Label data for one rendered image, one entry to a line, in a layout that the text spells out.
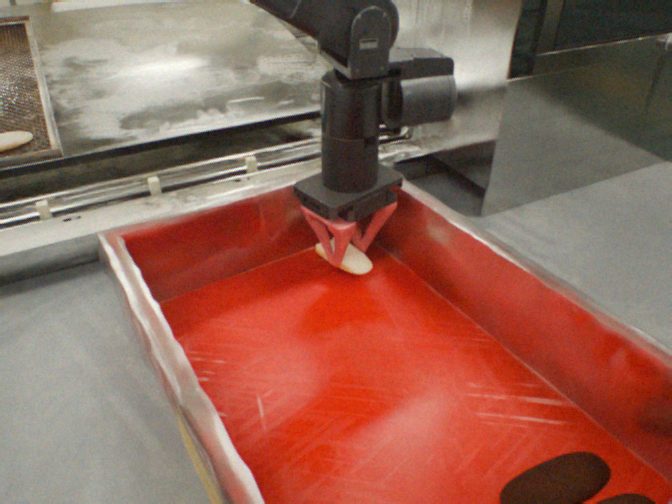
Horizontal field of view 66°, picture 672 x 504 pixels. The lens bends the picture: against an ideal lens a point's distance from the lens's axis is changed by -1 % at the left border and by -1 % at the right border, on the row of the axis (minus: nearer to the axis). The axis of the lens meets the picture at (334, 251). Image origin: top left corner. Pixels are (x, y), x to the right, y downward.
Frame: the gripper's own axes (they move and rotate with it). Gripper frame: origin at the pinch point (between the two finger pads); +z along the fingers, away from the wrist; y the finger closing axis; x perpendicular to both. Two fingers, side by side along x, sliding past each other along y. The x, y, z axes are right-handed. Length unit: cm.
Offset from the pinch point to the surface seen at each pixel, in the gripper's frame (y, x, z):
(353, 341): -6.8, -8.3, 3.4
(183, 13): 24, 77, -11
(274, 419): -18.3, -10.5, 3.4
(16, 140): -21, 46, -4
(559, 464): -4.8, -29.3, 2.3
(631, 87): 45.7, -8.8, -11.1
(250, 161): 3.9, 24.6, -0.9
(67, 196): -19.0, 34.5, 0.3
